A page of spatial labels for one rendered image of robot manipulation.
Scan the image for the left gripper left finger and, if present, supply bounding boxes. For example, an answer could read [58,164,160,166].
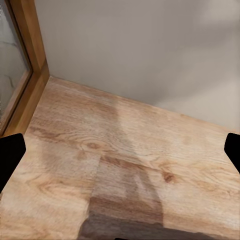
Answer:
[0,133,26,193]

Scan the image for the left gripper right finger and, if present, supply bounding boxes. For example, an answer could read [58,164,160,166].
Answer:
[224,133,240,173]

